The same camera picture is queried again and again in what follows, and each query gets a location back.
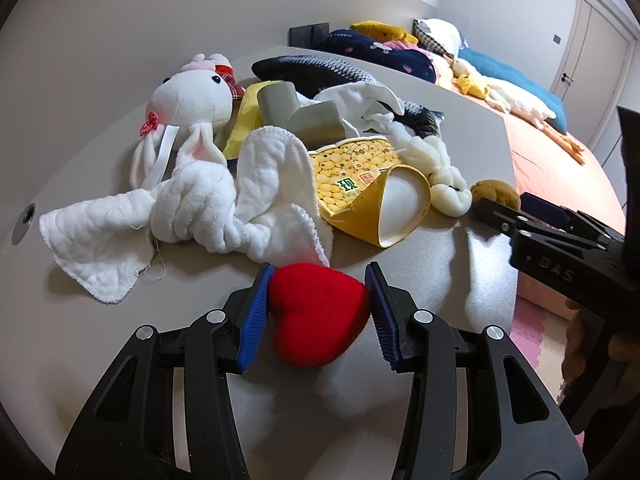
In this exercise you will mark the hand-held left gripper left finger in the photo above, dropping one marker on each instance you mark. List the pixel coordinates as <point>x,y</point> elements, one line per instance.
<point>254,312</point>

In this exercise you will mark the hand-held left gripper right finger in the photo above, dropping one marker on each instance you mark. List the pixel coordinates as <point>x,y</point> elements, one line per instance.
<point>382,312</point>

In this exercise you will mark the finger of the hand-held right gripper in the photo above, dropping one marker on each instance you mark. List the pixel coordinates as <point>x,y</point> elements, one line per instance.
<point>500,215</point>
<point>547,207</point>

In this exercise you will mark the red heart plush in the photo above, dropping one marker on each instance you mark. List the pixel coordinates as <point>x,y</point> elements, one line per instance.
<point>315,310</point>

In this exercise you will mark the person's right hand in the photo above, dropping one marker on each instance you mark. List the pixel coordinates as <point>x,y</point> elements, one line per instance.
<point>582,345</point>

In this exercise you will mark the small brown plush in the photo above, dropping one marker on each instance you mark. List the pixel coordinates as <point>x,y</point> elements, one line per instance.
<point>497,192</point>

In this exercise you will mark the bed with orange sheet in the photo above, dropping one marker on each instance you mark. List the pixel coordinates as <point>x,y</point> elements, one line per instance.
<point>555,180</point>

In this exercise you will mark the small white knotted plush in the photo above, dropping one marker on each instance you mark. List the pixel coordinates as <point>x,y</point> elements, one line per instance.
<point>440,170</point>

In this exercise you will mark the pink foam floor mat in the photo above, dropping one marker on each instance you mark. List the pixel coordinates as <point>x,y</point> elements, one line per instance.
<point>537,340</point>

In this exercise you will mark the white goose plush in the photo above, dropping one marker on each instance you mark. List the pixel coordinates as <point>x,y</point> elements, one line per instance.
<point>520,100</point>

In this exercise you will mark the white fleece cloth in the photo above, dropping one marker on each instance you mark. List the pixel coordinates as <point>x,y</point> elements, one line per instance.
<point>192,205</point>

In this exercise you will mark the yellow duck plush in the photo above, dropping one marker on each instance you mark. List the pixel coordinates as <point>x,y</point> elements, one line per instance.
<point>470,85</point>

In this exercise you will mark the crushed yellow paper cup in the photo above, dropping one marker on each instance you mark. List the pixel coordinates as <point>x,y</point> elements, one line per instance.
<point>350,180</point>

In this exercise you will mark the white quilted cloth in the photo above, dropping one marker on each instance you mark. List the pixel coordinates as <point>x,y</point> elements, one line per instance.
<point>272,170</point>

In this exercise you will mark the beige door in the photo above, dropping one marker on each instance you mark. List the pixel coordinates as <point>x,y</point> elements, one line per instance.
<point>595,65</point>

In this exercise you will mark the pink cloth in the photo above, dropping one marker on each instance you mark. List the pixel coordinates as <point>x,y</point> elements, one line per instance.
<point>435,62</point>

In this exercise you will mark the thin white cloth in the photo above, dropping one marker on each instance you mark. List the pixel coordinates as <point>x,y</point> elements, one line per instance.
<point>350,100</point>

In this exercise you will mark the checkered pillow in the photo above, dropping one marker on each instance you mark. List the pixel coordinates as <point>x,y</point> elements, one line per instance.
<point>432,37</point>

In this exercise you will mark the yellow padded packet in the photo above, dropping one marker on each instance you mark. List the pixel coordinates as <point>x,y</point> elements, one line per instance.
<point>247,120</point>

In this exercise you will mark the navy patterned blanket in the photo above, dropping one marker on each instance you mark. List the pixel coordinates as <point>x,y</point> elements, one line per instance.
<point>380,57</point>

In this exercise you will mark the white rabbit plush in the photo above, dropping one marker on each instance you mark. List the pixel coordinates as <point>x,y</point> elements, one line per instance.
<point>192,92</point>

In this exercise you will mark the dark fish plush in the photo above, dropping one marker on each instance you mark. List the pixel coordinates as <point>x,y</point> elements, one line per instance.
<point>310,72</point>

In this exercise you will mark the metal table grommet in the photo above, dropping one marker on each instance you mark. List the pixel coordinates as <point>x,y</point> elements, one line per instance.
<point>24,222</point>

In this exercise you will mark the black wall socket panel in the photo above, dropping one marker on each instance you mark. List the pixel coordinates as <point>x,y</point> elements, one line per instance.
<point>309,36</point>

